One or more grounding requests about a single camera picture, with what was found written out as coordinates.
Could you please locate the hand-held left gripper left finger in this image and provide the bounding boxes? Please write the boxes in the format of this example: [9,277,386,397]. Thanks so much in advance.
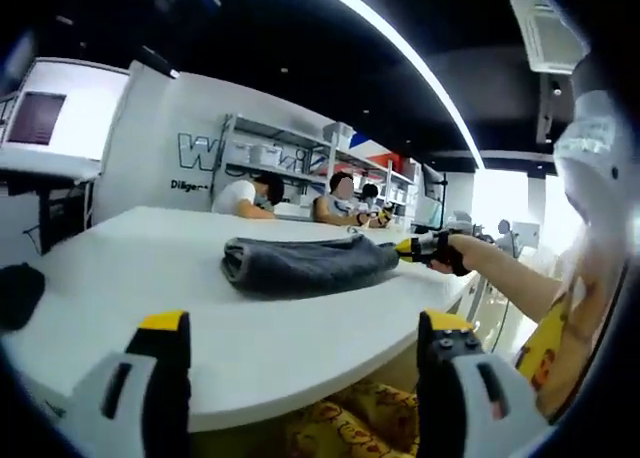
[73,309,194,458]

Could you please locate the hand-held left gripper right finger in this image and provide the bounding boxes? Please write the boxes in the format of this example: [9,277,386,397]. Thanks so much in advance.
[416,309,554,458]

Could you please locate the dark grey towel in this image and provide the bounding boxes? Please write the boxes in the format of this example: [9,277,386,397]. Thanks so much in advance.
[220,234,401,298]

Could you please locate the person's right hand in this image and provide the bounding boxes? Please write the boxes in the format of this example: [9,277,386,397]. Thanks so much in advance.
[428,235,476,278]

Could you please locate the monitor on black stand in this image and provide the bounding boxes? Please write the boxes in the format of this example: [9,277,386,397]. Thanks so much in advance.
[421,161,450,230]

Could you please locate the white table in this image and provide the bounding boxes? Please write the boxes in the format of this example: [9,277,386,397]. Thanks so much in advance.
[0,205,482,433]

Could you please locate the yellow printed trousers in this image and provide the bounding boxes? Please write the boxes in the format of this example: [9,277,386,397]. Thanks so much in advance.
[283,379,422,458]

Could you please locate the yellow bear print shirt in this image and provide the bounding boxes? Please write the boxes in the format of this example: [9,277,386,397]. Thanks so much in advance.
[510,276,617,425]

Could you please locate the dark cloth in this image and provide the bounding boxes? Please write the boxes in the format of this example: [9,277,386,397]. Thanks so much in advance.
[0,261,47,333]

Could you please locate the metal storage shelf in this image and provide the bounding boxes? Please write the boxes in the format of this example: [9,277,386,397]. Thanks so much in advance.
[221,112,422,225]

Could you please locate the ceiling light strip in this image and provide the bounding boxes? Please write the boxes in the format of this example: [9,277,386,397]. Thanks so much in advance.
[301,0,487,173]

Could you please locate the white chest device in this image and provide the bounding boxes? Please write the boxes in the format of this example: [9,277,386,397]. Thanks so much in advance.
[551,89,637,262]

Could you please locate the white side desk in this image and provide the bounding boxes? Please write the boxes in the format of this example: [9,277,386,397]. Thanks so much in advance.
[0,146,102,255]

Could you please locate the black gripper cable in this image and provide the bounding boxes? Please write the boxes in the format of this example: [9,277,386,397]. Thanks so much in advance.
[491,290,515,354]

